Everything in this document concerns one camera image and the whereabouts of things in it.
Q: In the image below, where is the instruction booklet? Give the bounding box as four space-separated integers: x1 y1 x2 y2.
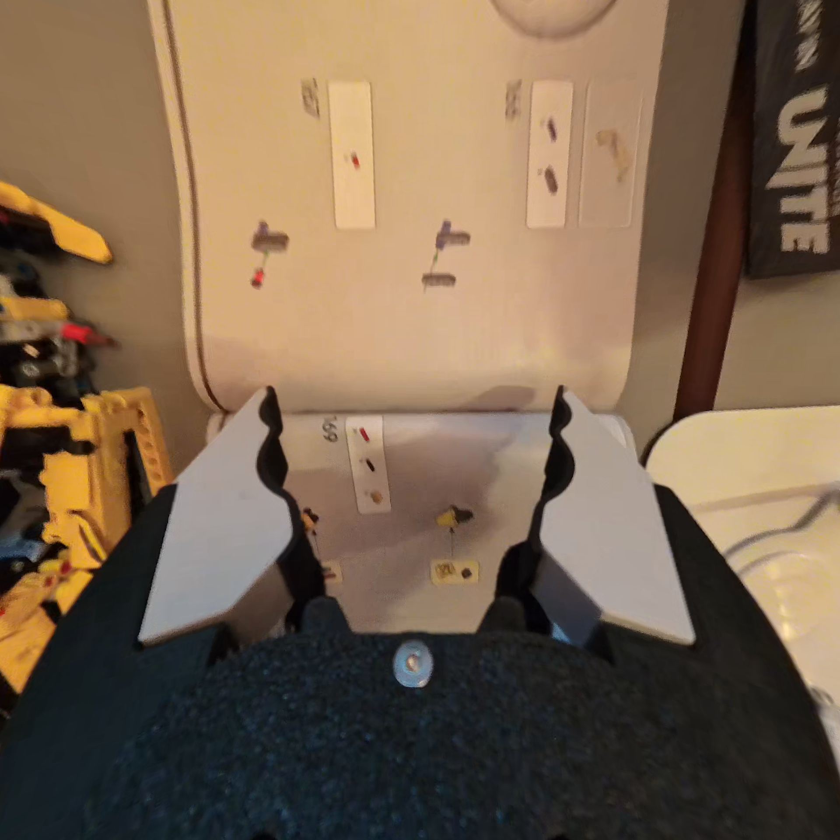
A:
147 0 667 634

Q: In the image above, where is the yellow brick model car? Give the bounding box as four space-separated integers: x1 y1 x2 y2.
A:
0 180 175 697

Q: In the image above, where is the brick set box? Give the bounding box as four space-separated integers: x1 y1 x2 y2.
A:
745 0 840 280

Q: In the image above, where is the wooden document stand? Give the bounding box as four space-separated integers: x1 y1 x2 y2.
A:
646 406 840 723

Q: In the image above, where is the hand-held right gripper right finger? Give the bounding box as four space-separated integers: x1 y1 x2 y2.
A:
484 384 697 649

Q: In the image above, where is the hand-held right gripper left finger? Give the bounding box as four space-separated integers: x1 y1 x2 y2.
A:
138 386 324 649

